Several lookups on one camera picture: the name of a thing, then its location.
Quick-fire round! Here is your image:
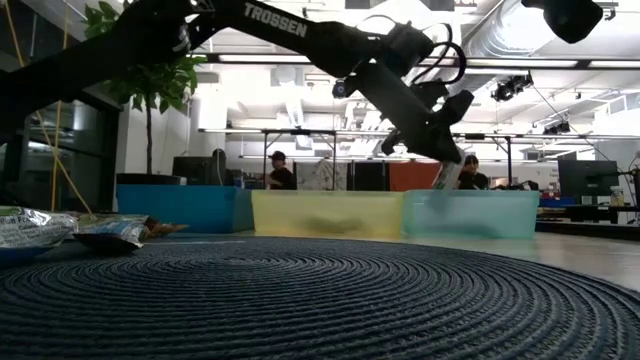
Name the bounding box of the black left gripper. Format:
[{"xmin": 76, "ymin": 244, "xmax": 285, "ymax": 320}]
[{"xmin": 352, "ymin": 60, "xmax": 464, "ymax": 162}]

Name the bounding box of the white green granola bar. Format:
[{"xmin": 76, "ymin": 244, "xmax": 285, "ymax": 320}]
[{"xmin": 432, "ymin": 147, "xmax": 469, "ymax": 191}]

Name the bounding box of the green brown granola bar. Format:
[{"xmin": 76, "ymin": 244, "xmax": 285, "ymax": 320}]
[{"xmin": 74, "ymin": 213, "xmax": 189, "ymax": 251}]

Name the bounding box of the orange partition panel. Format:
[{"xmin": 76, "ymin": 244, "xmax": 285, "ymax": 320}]
[{"xmin": 388, "ymin": 162, "xmax": 442, "ymax": 192}]

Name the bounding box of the person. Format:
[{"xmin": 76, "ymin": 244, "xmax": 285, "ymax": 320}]
[
  {"xmin": 265, "ymin": 150, "xmax": 296, "ymax": 190},
  {"xmin": 457, "ymin": 154, "xmax": 490, "ymax": 190}
]

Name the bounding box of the teal plastic bin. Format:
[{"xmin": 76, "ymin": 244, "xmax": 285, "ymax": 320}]
[{"xmin": 402, "ymin": 188, "xmax": 541, "ymax": 240}]

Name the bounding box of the black ceiling spotlight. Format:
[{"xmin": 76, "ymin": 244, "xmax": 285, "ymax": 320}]
[{"xmin": 492, "ymin": 72, "xmax": 535, "ymax": 102}]

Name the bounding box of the long ceiling light bar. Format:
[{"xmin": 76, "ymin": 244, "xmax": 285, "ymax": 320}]
[{"xmin": 192, "ymin": 52, "xmax": 640, "ymax": 70}]

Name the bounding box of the yellow plastic bin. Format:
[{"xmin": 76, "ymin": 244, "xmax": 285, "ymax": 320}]
[{"xmin": 251, "ymin": 189, "xmax": 405, "ymax": 240}]

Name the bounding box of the black computer monitor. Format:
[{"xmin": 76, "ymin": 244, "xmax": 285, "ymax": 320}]
[
  {"xmin": 172, "ymin": 156, "xmax": 227, "ymax": 186},
  {"xmin": 558, "ymin": 159, "xmax": 620, "ymax": 204}
]

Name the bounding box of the dark background desk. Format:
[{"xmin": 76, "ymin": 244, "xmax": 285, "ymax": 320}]
[{"xmin": 537, "ymin": 202, "xmax": 640, "ymax": 241}]

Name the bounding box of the round dark blue woven placemat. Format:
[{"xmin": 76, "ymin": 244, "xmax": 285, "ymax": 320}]
[{"xmin": 0, "ymin": 235, "xmax": 640, "ymax": 360}]

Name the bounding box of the blue plastic bin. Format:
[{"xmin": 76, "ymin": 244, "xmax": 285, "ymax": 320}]
[{"xmin": 115, "ymin": 184, "xmax": 255, "ymax": 235}]

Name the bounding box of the green leafy plant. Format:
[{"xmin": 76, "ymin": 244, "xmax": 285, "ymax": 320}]
[{"xmin": 82, "ymin": 0, "xmax": 207, "ymax": 176}]

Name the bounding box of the black plant pot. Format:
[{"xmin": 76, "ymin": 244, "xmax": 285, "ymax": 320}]
[{"xmin": 115, "ymin": 172, "xmax": 187, "ymax": 187}]

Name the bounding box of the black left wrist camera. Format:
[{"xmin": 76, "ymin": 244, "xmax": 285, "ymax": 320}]
[{"xmin": 434, "ymin": 89, "xmax": 475, "ymax": 127}]

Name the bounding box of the black workstation frame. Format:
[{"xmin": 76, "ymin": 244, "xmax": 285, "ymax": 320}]
[
  {"xmin": 259, "ymin": 128, "xmax": 339, "ymax": 190},
  {"xmin": 452, "ymin": 132, "xmax": 514, "ymax": 190}
]

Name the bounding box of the yellow hanging strap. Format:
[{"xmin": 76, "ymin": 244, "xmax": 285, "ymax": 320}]
[{"xmin": 3, "ymin": 0, "xmax": 94, "ymax": 214}]

